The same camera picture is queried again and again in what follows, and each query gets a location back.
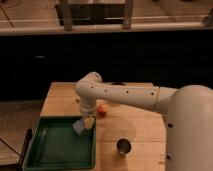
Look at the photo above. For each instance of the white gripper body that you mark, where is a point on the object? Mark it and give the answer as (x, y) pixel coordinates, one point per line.
(87, 110)

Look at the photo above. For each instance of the dark purple bowl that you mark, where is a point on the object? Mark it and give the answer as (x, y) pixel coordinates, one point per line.
(118, 83)

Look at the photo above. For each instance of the green plastic tray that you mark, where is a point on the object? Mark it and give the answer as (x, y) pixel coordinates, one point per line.
(56, 146)

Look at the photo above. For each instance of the wooden chair frame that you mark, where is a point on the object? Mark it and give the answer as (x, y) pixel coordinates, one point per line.
(94, 12)

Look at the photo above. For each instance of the metal cup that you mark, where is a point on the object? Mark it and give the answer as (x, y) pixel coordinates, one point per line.
(123, 146)

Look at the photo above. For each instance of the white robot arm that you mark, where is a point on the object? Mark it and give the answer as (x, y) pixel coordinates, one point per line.
(188, 111)

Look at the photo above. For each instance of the orange tomato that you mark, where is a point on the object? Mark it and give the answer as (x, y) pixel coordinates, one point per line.
(102, 110)

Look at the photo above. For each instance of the blue sponge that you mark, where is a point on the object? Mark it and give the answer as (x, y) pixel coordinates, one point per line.
(79, 126)

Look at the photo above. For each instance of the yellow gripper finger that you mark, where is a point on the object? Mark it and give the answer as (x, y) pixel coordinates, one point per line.
(88, 122)

